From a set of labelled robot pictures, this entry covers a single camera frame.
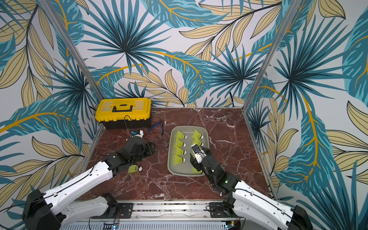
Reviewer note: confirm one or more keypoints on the aluminium frame post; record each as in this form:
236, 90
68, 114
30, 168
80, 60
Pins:
273, 48
70, 45

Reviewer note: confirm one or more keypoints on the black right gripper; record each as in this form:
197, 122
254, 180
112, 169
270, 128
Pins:
198, 163

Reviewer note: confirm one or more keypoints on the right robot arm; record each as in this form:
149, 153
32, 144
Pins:
244, 201

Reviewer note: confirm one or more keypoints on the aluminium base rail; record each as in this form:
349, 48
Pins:
187, 210

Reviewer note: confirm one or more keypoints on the aluminium frame post left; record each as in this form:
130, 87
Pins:
70, 45

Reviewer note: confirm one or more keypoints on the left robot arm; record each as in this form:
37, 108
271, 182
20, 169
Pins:
58, 207

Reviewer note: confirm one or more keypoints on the yellow shuttlecock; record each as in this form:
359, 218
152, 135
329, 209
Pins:
194, 170
197, 142
179, 135
179, 151
134, 169
177, 160
178, 143
197, 135

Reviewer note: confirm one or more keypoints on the yellow black toolbox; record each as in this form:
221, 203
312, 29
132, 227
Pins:
124, 113

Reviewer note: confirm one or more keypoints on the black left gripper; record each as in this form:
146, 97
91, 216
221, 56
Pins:
148, 150

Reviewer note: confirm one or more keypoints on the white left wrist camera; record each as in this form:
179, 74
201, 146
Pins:
137, 133

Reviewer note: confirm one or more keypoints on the aluminium frame post right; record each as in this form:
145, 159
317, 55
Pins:
273, 48

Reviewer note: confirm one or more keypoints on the grey-green plastic storage tray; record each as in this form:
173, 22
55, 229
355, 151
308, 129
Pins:
184, 169

